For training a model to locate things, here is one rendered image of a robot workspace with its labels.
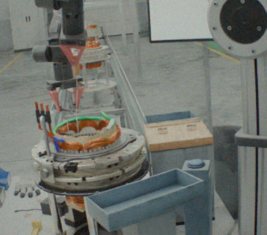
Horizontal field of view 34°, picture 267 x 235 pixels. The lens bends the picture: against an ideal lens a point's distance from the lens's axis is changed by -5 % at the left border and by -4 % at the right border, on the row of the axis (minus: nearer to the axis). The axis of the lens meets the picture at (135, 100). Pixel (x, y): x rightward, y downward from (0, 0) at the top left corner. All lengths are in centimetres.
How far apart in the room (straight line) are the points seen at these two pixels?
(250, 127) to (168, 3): 133
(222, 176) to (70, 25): 191
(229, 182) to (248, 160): 186
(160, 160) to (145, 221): 36
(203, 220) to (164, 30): 121
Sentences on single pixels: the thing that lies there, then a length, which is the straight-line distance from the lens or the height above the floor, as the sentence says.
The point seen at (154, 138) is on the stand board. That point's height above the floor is 106.
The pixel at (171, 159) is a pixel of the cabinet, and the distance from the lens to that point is 133.
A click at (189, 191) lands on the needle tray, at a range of 103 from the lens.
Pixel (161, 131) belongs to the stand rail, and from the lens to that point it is 138.
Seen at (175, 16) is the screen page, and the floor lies 136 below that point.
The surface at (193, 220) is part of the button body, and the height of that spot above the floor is 88.
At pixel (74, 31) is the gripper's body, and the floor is 142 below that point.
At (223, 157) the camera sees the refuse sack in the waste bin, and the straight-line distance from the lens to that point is 276.
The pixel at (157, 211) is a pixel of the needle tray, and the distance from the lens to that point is 99.
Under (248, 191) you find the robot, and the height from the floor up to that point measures 104.
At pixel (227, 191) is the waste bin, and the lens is 289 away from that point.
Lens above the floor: 150
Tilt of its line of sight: 14 degrees down
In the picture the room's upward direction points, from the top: 6 degrees counter-clockwise
